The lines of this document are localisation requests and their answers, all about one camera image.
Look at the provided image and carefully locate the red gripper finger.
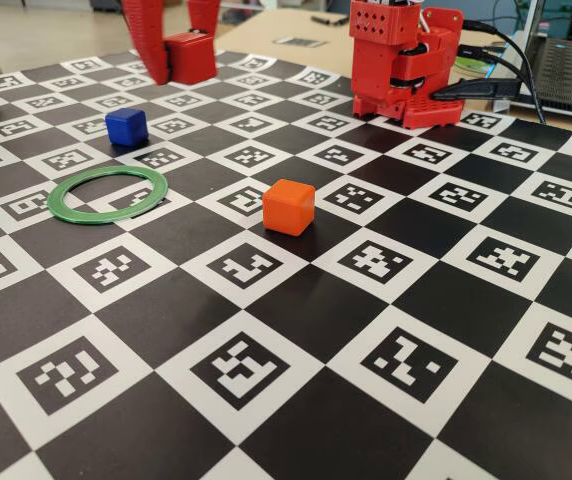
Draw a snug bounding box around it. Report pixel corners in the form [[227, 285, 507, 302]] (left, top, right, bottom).
[[187, 0, 222, 37], [120, 0, 173, 86]]

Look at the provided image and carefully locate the red cube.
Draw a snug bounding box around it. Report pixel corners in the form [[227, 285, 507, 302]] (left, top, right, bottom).
[[164, 30, 218, 85]]

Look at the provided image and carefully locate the blue cube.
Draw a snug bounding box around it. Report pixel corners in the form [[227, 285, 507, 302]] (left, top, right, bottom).
[[104, 107, 148, 147]]

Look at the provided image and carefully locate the orange cube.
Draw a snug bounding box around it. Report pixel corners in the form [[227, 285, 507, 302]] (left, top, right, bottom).
[[261, 178, 317, 237]]

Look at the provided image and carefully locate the black white marker checkerboard mat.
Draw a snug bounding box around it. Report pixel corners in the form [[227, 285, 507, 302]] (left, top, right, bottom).
[[0, 44, 572, 480]]

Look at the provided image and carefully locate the black laptop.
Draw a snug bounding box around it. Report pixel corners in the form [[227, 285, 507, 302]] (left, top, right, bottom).
[[508, 0, 572, 121]]

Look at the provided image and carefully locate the green flat ring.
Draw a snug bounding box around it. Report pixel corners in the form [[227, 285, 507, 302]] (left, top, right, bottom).
[[45, 165, 170, 225]]

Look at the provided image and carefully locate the black cable with plug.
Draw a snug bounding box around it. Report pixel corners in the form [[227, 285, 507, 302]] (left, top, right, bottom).
[[457, 44, 527, 84]]

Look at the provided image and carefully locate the thin black cable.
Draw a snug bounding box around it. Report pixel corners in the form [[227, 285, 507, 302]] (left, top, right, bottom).
[[462, 20, 548, 125]]

